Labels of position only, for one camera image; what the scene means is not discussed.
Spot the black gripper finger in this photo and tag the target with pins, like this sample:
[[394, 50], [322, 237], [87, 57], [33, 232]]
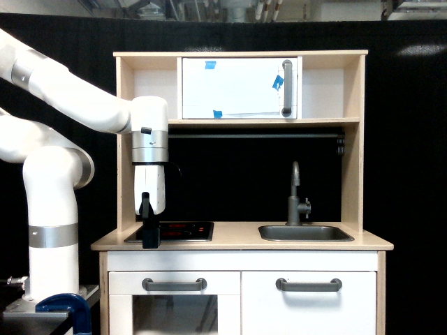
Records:
[[150, 229], [145, 206]]

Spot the wooden toy kitchen frame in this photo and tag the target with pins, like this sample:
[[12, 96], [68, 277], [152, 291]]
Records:
[[238, 246]]

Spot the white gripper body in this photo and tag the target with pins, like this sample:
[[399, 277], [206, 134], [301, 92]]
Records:
[[150, 179]]

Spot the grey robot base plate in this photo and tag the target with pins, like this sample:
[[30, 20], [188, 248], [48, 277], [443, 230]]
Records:
[[24, 307]]

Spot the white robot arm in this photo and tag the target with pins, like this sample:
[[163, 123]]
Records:
[[53, 167]]

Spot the blue metal clamp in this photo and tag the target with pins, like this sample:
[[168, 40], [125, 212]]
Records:
[[76, 305]]

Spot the blue tape piece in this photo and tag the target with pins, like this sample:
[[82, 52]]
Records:
[[217, 114], [278, 82], [210, 65]]

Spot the white oven door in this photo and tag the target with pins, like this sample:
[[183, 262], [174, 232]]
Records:
[[215, 310]]

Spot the grey toy faucet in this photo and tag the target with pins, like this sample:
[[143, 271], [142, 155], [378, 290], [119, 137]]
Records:
[[295, 206]]

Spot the white microwave door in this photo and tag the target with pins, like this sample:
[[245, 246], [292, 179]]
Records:
[[239, 87]]

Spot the white cabinet door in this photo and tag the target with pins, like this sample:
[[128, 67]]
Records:
[[267, 310]]

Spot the blue tape piece right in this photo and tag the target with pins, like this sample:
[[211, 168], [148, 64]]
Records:
[[278, 82]]

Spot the grey cabinet door handle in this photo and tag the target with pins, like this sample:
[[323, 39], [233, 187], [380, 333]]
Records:
[[334, 285]]

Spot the blue tape piece top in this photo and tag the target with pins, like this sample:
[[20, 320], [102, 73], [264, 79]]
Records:
[[210, 65]]

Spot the grey toy sink basin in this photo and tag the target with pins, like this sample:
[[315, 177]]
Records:
[[303, 233]]

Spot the blue tape piece bottom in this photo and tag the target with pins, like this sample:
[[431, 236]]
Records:
[[217, 114]]

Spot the grey oven door handle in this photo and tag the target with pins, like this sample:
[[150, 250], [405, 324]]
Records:
[[190, 286]]

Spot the silver cable connector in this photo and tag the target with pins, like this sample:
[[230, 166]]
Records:
[[17, 281]]

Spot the black toy stovetop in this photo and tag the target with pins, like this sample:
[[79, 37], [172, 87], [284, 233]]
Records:
[[186, 231]]

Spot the grey microwave door handle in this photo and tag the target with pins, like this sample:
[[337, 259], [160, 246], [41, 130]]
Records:
[[288, 88]]

